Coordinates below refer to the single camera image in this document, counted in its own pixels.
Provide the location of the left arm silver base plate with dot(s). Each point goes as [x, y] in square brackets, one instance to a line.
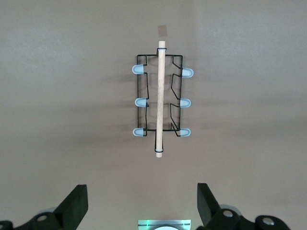
[144, 225]

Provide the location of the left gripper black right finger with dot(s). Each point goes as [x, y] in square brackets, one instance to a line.
[208, 210]

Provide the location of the brown table mat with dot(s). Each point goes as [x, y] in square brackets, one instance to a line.
[48, 95]

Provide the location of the brown tape patch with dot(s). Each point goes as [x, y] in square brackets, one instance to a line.
[162, 31]

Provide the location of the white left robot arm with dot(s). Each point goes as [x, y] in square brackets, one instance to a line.
[166, 228]

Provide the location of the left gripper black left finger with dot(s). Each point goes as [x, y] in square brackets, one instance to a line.
[72, 210]

